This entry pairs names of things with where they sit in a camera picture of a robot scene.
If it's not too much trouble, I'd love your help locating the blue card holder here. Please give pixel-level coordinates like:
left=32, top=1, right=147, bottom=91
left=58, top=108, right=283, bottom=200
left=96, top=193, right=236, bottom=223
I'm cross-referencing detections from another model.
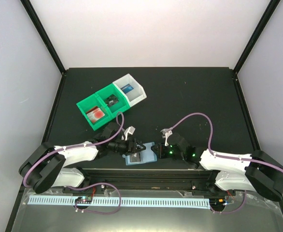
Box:
left=122, top=142, right=157, bottom=166

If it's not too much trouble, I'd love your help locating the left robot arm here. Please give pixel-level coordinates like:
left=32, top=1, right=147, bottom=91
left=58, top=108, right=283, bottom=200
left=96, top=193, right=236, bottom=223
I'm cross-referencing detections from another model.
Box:
left=19, top=122, right=146, bottom=194

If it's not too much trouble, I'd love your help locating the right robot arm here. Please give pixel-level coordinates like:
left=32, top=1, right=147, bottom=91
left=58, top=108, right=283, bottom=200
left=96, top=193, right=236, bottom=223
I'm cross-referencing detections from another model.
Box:
left=151, top=133, right=283, bottom=202

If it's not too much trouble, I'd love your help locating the blue card in bin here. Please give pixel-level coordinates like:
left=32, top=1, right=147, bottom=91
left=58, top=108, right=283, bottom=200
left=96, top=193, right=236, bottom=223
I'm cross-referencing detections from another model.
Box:
left=121, top=84, right=134, bottom=94

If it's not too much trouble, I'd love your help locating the green end plastic bin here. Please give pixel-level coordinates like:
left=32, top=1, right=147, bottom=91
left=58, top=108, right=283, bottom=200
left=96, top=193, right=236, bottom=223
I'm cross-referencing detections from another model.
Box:
left=76, top=93, right=112, bottom=131

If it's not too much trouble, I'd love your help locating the green middle plastic bin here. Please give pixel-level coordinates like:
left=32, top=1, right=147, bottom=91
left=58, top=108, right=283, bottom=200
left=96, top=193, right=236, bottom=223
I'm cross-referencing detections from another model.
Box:
left=95, top=84, right=130, bottom=119

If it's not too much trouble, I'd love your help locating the white plastic bin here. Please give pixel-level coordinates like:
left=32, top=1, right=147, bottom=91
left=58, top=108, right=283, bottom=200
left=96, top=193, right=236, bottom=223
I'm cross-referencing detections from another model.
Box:
left=113, top=73, right=147, bottom=107

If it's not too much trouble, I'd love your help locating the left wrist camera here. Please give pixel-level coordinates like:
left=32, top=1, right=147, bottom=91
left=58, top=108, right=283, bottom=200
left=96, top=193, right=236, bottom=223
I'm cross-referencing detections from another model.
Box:
left=122, top=126, right=135, bottom=141

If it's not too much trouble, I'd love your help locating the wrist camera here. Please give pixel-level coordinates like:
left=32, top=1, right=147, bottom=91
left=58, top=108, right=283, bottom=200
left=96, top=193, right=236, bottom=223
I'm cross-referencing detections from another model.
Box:
left=161, top=128, right=172, bottom=146
left=122, top=126, right=135, bottom=141

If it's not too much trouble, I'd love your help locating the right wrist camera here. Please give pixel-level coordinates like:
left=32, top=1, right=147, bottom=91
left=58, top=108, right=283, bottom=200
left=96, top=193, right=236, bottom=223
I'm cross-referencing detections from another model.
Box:
left=161, top=128, right=172, bottom=146

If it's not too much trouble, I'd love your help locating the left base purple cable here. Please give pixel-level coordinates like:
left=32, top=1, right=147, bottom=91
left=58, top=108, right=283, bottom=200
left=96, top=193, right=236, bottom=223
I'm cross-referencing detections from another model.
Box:
left=71, top=182, right=122, bottom=215

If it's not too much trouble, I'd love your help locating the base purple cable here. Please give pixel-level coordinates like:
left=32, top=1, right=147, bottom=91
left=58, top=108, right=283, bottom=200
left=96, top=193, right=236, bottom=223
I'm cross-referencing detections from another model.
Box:
left=210, top=189, right=248, bottom=215
left=71, top=182, right=122, bottom=215

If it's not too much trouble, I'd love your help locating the white slotted cable duct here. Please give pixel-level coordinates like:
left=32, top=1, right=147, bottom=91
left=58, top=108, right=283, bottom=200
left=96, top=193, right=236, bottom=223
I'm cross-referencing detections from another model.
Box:
left=28, top=195, right=210, bottom=209

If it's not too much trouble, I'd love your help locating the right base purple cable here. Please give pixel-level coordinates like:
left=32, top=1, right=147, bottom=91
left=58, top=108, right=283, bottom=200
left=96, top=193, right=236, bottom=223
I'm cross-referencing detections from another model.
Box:
left=210, top=189, right=248, bottom=215

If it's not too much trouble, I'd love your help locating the black frame post left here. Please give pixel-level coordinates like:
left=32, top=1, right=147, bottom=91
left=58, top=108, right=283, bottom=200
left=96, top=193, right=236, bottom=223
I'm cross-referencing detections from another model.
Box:
left=20, top=0, right=66, bottom=74

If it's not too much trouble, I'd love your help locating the black frame post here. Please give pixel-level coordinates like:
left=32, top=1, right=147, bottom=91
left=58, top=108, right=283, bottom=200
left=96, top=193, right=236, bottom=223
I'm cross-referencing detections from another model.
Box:
left=20, top=0, right=66, bottom=74
left=233, top=0, right=281, bottom=74

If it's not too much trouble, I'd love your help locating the black frame post right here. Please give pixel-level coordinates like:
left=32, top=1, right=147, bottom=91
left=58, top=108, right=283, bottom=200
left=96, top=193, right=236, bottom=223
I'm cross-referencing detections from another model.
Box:
left=233, top=0, right=281, bottom=74

